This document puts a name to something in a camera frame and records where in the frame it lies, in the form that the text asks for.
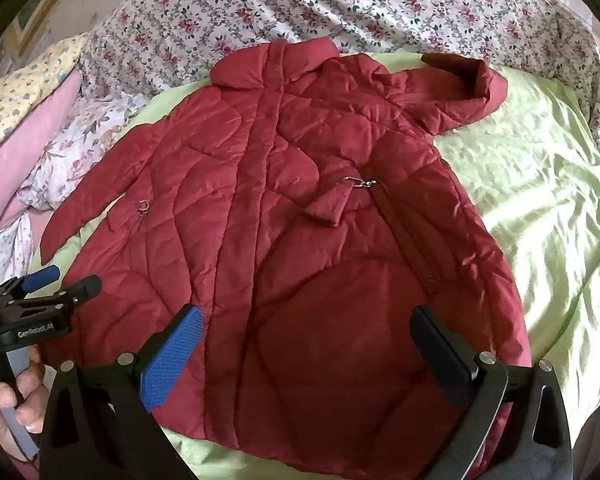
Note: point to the light green blanket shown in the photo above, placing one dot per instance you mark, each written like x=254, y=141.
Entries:
x=530, y=185

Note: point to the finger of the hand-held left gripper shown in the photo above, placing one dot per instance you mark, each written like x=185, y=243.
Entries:
x=82, y=290
x=41, y=277

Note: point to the red quilted coat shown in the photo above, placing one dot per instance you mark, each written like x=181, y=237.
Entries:
x=305, y=210

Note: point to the gold picture frame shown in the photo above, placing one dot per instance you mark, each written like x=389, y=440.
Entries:
x=30, y=20

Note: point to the pink pillow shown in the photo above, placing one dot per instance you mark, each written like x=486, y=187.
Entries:
x=30, y=125

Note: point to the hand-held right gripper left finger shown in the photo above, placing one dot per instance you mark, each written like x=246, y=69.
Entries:
x=172, y=355

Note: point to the rose floral bedsheet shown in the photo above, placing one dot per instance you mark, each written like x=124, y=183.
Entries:
x=330, y=5

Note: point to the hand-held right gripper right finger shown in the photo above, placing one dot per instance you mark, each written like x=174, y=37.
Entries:
x=442, y=355

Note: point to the person's left hand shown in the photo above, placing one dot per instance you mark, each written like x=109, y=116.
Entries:
x=2, y=400

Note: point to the yellow floral pillow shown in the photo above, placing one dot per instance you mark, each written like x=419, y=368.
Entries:
x=25, y=75

